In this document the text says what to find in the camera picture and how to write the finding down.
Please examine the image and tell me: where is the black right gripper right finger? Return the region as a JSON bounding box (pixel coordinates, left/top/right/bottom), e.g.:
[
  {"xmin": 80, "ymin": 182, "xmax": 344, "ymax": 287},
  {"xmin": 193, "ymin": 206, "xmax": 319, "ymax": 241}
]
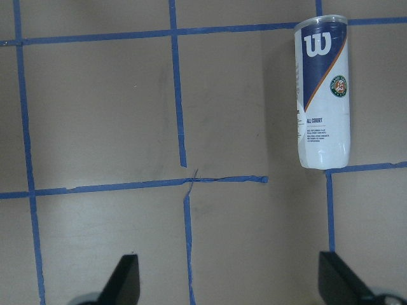
[{"xmin": 319, "ymin": 252, "xmax": 376, "ymax": 304}]

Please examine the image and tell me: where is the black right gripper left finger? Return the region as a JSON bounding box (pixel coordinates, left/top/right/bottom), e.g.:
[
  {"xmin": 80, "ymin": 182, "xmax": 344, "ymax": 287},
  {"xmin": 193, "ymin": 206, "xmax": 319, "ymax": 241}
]
[{"xmin": 99, "ymin": 254, "xmax": 140, "ymax": 304}]

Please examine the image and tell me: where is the white Wilson tennis ball can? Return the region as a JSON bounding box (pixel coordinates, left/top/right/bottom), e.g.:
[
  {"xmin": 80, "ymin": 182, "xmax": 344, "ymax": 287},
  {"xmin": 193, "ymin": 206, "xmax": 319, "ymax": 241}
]
[{"xmin": 294, "ymin": 15, "xmax": 350, "ymax": 170}]

